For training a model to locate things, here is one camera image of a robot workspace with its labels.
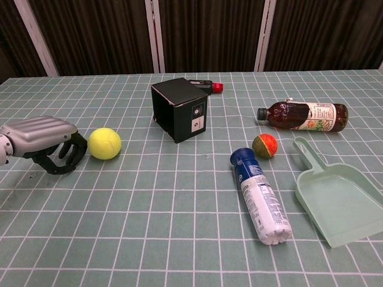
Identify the brown bottle with label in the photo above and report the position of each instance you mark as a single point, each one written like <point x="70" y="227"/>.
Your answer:
<point x="308" y="116"/>

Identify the dark brown curtain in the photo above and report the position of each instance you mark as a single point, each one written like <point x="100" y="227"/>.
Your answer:
<point x="209" y="33"/>

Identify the light green plastic dustpan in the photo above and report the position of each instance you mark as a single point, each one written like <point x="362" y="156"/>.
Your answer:
<point x="338" y="194"/>

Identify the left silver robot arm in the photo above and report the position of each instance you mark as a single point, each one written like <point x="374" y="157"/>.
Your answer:
<point x="3" y="149"/>

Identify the green grid cutting mat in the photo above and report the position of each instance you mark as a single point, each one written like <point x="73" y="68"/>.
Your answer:
<point x="149" y="224"/>

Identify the white vertical frame post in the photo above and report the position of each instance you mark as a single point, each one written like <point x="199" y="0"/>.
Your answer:
<point x="36" y="36"/>
<point x="264" y="36"/>
<point x="155" y="36"/>

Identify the black cardboard box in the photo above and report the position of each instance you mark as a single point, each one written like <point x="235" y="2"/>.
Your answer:
<point x="185" y="110"/>

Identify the white can with blue cap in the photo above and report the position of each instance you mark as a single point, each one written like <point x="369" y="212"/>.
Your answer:
<point x="260" y="194"/>

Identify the black bottle with red cap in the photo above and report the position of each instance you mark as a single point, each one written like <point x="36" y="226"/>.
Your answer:
<point x="206" y="86"/>

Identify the orange and green ball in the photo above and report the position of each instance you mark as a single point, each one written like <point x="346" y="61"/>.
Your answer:
<point x="264" y="145"/>

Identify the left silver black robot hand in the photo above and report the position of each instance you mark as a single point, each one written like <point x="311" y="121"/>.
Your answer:
<point x="36" y="134"/>

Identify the yellow tennis ball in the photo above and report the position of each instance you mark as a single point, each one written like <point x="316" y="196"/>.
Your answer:
<point x="104" y="143"/>

